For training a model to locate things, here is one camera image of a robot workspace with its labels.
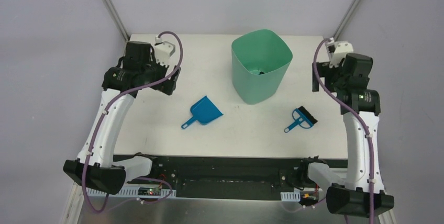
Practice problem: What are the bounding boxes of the blue hand brush black bristles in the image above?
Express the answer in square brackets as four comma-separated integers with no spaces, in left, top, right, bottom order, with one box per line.
[284,106,318,133]

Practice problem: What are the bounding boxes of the blue plastic dustpan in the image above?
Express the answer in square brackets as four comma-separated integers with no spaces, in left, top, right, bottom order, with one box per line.
[181,96,224,129]

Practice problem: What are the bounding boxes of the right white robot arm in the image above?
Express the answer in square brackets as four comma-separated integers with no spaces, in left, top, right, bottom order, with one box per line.
[297,53,395,221]

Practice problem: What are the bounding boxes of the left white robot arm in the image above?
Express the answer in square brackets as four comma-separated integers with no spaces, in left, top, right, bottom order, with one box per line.
[63,40,181,195]

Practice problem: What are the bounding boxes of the green plastic bin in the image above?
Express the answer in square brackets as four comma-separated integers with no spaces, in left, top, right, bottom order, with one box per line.
[231,29,293,105]

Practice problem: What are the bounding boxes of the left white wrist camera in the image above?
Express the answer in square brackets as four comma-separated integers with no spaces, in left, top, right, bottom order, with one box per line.
[153,37,175,68]

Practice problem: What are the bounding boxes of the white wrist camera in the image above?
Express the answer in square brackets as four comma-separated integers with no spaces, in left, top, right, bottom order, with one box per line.
[326,38,354,68]
[153,37,175,68]

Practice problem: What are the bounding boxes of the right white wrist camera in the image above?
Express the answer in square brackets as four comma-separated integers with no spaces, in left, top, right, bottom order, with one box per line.
[326,38,354,68]

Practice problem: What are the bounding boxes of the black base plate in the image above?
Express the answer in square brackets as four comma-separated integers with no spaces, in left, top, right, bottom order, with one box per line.
[113,154,348,201]

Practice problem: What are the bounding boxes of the left white cable duct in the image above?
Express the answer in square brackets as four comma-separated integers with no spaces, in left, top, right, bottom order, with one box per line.
[109,186,176,198]

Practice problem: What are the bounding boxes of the white cable duct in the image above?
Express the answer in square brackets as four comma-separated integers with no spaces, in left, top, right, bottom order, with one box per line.
[109,186,176,198]
[280,191,301,202]

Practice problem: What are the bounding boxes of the right white cable duct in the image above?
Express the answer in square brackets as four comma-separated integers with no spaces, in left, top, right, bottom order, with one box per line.
[280,191,301,202]

